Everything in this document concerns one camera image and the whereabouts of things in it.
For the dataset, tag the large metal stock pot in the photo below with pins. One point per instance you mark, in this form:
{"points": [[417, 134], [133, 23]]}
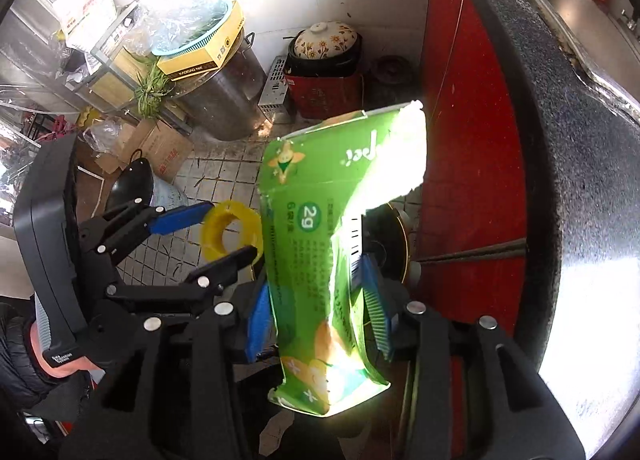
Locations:
{"points": [[220, 100]]}

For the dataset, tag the white perforated metal box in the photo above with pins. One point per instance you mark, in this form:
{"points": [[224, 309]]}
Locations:
{"points": [[275, 87]]}

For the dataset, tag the yellow cardboard box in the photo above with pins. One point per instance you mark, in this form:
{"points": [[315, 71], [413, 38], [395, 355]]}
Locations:
{"points": [[200, 66]]}

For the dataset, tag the black round bin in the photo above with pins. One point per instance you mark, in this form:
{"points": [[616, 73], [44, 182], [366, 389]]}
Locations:
{"points": [[395, 240]]}

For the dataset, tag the floral ceramic pot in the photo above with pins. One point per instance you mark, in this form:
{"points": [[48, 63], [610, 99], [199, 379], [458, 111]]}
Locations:
{"points": [[325, 42]]}

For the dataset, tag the green snack packet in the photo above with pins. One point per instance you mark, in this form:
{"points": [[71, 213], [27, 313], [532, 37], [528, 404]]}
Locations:
{"points": [[310, 265]]}

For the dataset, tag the stainless steel sink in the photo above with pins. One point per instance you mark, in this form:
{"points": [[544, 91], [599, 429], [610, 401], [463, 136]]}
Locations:
{"points": [[575, 10]]}

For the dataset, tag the green leafy plant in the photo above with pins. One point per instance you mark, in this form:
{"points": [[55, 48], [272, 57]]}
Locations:
{"points": [[150, 90]]}

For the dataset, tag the brown cardboard box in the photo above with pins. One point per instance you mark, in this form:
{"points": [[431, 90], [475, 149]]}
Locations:
{"points": [[160, 150]]}

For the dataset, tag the yellow tape roll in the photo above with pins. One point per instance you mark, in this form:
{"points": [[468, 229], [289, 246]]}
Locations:
{"points": [[212, 235]]}

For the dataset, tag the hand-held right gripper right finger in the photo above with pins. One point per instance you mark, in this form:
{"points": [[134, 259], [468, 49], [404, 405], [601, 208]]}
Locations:
{"points": [[375, 310]]}

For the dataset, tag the white printed carton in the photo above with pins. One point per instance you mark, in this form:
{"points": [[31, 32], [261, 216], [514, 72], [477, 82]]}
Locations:
{"points": [[85, 10]]}

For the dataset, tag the black wok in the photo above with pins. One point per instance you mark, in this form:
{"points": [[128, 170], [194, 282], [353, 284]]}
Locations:
{"points": [[131, 187]]}

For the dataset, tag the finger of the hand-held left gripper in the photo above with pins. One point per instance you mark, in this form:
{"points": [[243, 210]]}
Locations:
{"points": [[220, 265], [175, 220]]}

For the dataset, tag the red cabinet door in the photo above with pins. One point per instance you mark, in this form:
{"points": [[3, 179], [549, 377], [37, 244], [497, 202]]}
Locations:
{"points": [[465, 140]]}

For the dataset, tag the light blue plastic basket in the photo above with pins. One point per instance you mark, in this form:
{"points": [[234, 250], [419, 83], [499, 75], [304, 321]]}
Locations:
{"points": [[197, 42]]}

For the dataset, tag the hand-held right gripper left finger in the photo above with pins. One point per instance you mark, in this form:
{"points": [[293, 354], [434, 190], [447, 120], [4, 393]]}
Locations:
{"points": [[257, 325]]}

